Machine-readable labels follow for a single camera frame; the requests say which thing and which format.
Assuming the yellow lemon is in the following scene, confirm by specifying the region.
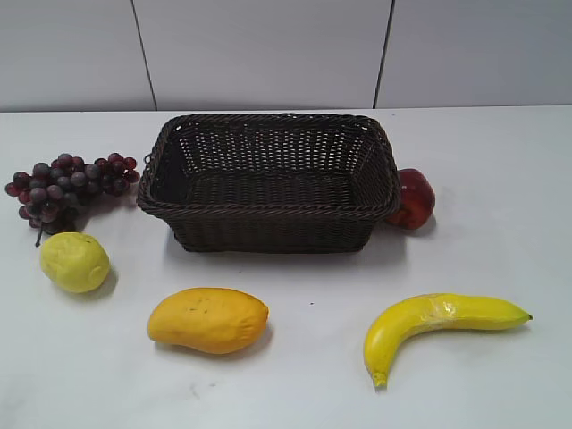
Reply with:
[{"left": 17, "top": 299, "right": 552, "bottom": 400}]
[{"left": 40, "top": 232, "right": 111, "bottom": 294}]

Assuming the dark brown wicker basket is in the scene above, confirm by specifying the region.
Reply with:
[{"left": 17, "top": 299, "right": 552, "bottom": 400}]
[{"left": 137, "top": 113, "right": 400, "bottom": 254}]

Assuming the yellow mango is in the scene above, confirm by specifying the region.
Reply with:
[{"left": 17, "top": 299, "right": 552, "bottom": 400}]
[{"left": 147, "top": 288, "right": 269, "bottom": 355}]

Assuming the red apple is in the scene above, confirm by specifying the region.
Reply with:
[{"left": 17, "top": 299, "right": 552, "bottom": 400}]
[{"left": 385, "top": 169, "right": 435, "bottom": 231}]

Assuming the yellow banana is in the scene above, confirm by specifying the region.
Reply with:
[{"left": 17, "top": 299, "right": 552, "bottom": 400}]
[{"left": 363, "top": 293, "right": 533, "bottom": 389}]

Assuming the purple grape bunch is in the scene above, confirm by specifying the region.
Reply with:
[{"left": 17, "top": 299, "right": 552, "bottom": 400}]
[{"left": 4, "top": 152, "right": 140, "bottom": 247}]

